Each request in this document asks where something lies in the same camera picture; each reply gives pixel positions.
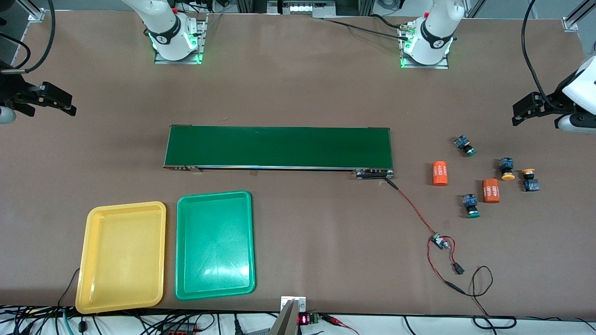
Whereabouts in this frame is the black base power cable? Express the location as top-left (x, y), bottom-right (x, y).
top-left (321, 14), bottom-right (410, 40)

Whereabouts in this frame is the green conveyor belt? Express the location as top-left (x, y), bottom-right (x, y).
top-left (163, 125), bottom-right (395, 180)

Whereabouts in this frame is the yellow push button switch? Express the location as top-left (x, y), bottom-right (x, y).
top-left (499, 157), bottom-right (516, 181)
top-left (521, 168), bottom-right (541, 192)

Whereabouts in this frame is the black power strip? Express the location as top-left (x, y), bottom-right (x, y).
top-left (158, 322), bottom-right (198, 335)

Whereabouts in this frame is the orange cylinder printed 4680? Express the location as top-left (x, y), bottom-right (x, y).
top-left (482, 178), bottom-right (501, 204)
top-left (432, 161), bottom-right (449, 186)

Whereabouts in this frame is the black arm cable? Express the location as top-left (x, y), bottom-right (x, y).
top-left (521, 0), bottom-right (559, 110)
top-left (0, 0), bottom-right (57, 76)

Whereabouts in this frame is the thin black looped cable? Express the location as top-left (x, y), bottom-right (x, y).
top-left (459, 266), bottom-right (517, 331)

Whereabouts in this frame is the aluminium table edge rail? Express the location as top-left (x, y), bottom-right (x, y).
top-left (9, 19), bottom-right (33, 68)

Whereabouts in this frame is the yellow plastic tray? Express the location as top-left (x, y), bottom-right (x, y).
top-left (75, 201), bottom-right (167, 315)

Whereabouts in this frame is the grey control box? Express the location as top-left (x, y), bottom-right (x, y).
top-left (268, 0), bottom-right (336, 18)

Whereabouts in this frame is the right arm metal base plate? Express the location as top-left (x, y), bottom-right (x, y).
top-left (155, 14), bottom-right (208, 65)

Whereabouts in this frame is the green push button switch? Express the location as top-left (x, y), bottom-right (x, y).
top-left (454, 135), bottom-right (477, 157)
top-left (462, 194), bottom-right (481, 219)

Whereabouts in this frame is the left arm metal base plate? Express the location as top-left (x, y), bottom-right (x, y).
top-left (400, 23), bottom-right (450, 69)

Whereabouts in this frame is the red and black wire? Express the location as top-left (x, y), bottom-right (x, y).
top-left (384, 178), bottom-right (466, 295)

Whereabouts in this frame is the grey metal camera bracket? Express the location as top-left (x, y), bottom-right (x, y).
top-left (269, 296), bottom-right (307, 335)

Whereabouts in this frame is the green plastic tray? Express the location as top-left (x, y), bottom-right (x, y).
top-left (175, 190), bottom-right (256, 301)

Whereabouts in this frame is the aluminium profile post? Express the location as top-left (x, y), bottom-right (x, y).
top-left (16, 0), bottom-right (47, 21)
top-left (562, 0), bottom-right (596, 32)

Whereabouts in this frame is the red clip lead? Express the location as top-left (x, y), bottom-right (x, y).
top-left (321, 315), bottom-right (360, 335)

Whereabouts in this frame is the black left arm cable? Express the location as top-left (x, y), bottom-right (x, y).
top-left (521, 0), bottom-right (559, 110)

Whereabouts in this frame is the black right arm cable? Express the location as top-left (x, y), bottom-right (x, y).
top-left (0, 0), bottom-right (57, 76)

